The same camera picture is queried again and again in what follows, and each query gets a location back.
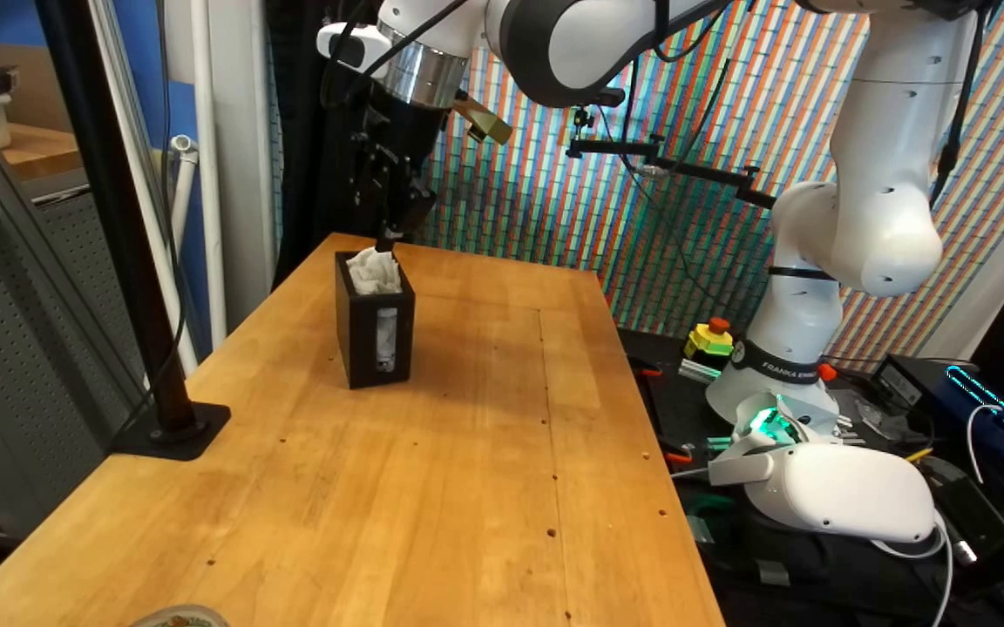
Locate black perforated box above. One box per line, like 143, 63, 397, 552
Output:
330, 244, 417, 393

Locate grey perforated metal panel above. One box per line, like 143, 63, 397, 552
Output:
0, 186, 154, 544

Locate black equipment cart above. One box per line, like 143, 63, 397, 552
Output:
620, 328, 1004, 627

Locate colourful striped backdrop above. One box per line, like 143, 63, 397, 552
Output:
417, 0, 1004, 365

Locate aluminium frame rail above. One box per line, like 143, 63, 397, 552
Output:
0, 72, 154, 404

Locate black curtain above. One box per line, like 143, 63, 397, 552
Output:
266, 0, 445, 289

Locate yellow red emergency button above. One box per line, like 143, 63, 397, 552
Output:
684, 314, 738, 365

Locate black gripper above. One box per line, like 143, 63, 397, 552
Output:
344, 92, 445, 252

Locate white pipe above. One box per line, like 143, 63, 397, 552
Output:
160, 129, 205, 376

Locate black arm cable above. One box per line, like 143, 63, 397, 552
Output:
927, 0, 1004, 213

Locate white VR headset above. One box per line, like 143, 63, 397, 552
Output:
704, 440, 950, 552

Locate white headset cable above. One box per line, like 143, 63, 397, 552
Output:
868, 508, 963, 627

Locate white terry towel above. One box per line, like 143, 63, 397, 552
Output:
344, 244, 404, 300

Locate wooden shelf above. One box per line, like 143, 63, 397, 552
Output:
0, 117, 87, 205

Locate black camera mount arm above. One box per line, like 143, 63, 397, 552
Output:
565, 105, 781, 213

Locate aluminium frame post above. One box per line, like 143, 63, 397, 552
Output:
79, 0, 199, 376

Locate black pole stand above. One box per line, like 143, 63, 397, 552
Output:
31, 0, 235, 465

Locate black case blue edges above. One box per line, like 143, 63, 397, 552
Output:
940, 359, 1004, 505

